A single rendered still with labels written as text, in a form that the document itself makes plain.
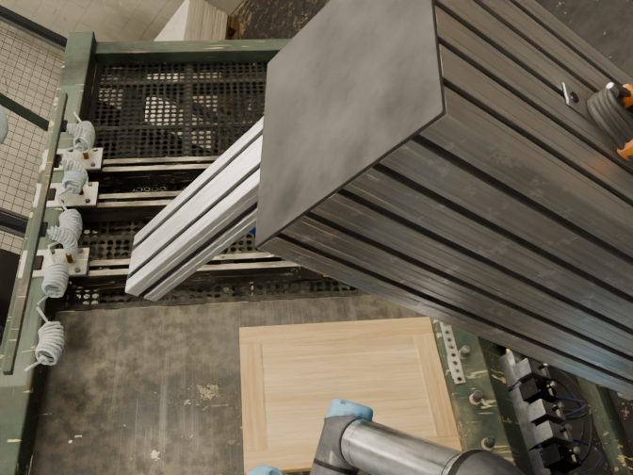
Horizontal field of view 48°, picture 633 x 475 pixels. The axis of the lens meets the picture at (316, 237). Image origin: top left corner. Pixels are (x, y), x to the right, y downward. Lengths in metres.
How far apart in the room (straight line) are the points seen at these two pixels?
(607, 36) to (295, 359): 2.15
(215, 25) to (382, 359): 5.44
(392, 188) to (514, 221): 0.12
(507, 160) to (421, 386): 1.50
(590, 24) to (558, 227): 2.97
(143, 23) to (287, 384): 6.32
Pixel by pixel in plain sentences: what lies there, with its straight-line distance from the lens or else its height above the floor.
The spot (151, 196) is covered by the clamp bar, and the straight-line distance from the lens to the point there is 2.40.
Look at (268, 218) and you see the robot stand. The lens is 0.69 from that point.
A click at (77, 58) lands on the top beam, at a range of 2.97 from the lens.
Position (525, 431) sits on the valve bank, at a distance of 2.06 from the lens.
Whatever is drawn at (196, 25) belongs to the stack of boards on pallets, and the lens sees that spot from 7.00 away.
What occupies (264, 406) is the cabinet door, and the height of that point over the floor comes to 1.31.
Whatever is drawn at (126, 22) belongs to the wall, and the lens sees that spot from 8.02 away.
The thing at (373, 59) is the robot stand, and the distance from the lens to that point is 0.65.
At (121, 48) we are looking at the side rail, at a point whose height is 1.72.
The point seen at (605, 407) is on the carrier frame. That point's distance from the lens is 2.62.
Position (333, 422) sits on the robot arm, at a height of 1.62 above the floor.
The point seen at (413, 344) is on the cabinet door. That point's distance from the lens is 2.11.
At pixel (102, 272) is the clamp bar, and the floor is 1.71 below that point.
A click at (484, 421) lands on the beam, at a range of 2.00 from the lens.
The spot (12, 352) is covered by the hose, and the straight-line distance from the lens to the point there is 1.89.
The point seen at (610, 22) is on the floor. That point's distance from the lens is 3.56.
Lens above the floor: 2.34
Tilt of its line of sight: 31 degrees down
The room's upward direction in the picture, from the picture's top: 67 degrees counter-clockwise
